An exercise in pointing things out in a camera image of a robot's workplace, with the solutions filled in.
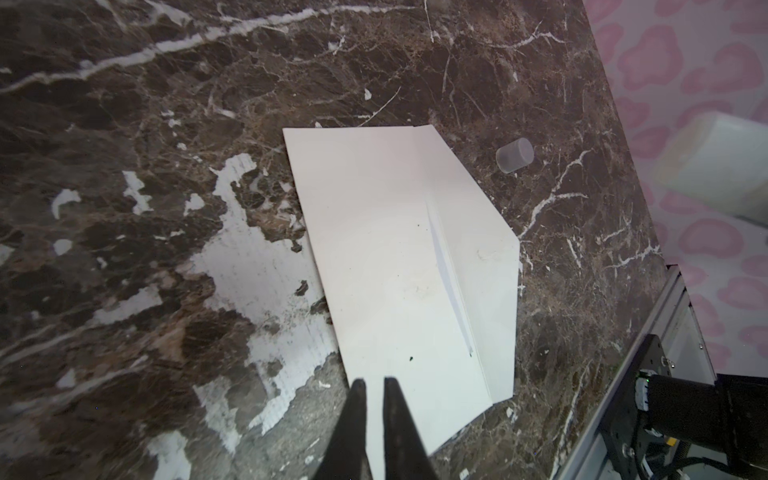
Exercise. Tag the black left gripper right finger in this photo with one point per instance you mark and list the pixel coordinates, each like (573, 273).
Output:
(404, 453)

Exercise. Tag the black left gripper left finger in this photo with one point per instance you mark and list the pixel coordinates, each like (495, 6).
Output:
(346, 449)

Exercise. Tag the cream white envelope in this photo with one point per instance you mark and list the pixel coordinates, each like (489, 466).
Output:
(419, 269)

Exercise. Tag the translucent glue stick cap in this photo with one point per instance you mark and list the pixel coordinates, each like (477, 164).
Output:
(515, 155)

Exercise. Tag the white glue stick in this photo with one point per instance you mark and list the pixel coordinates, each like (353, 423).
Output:
(721, 161)

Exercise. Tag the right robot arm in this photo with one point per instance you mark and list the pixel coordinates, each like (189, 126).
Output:
(728, 416)

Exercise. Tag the metal base rail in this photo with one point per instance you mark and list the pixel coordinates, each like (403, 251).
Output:
(670, 343)

